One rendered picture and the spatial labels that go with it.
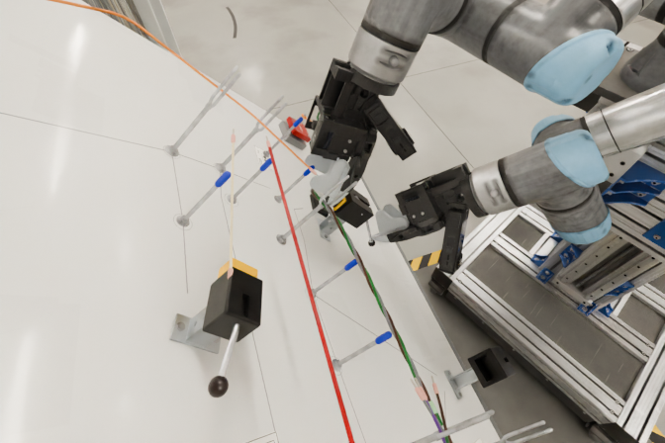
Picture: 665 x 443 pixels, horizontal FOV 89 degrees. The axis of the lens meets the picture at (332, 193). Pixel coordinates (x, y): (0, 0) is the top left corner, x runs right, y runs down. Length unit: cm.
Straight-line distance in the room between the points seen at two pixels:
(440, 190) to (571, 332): 125
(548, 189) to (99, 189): 52
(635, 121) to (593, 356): 121
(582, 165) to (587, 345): 129
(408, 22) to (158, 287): 36
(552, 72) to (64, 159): 47
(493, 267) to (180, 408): 151
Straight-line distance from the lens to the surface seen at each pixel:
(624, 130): 66
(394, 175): 215
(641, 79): 99
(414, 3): 40
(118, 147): 44
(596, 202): 59
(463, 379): 71
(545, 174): 51
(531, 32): 43
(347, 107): 45
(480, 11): 46
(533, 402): 181
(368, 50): 41
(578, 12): 44
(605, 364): 175
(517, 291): 169
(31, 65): 49
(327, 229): 59
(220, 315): 28
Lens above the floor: 161
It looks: 53 degrees down
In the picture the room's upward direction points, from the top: straight up
